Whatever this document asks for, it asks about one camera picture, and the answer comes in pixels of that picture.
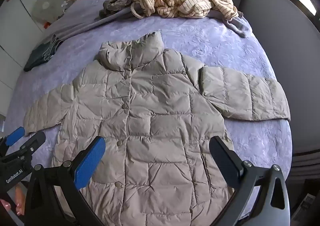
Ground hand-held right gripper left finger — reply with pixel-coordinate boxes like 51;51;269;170
24;136;107;226

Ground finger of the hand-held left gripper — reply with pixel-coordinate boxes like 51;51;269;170
0;131;47;166
0;126;26;156

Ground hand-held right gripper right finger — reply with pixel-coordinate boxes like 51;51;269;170
209;136;292;226

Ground beige puffer jacket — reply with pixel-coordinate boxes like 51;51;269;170
24;30;292;226

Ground person's bare feet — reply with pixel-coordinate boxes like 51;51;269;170
0;183;26;216

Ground folded blue jeans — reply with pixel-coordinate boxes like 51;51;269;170
24;34;64;72

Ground white wardrobe doors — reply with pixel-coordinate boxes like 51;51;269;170
0;0;50;132

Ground white standing fan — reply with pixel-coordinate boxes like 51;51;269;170
32;0;61;26

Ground grey fleece blanket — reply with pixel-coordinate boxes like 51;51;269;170
47;0;155;41

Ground grey garment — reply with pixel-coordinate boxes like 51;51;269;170
207;9;251;38

